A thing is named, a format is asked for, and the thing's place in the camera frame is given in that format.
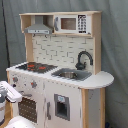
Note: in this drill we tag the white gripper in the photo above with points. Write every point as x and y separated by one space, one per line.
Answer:
11 94

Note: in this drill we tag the white oven door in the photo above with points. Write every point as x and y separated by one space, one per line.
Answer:
31 107

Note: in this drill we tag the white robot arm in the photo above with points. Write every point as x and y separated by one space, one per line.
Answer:
16 122

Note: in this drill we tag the wooden toy kitchen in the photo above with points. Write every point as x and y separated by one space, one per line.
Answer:
61 80

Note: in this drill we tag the red left stove knob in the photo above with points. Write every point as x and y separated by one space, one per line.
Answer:
15 79

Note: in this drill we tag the red stove knob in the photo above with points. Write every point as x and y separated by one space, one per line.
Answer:
15 79
33 84

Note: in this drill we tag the red right stove knob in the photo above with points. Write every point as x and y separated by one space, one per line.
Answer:
33 84

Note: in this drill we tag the black toy stovetop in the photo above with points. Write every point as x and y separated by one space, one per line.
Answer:
36 67

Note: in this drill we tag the white cabinet door with dispenser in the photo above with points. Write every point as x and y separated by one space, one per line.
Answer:
63 105

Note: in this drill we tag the grey toy sink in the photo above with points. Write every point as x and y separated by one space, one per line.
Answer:
72 74

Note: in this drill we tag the grey range hood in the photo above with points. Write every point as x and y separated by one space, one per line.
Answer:
39 27

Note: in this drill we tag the black toy faucet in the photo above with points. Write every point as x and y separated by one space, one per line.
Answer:
81 65

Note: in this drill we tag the white toy microwave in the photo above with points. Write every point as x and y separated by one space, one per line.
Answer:
74 24

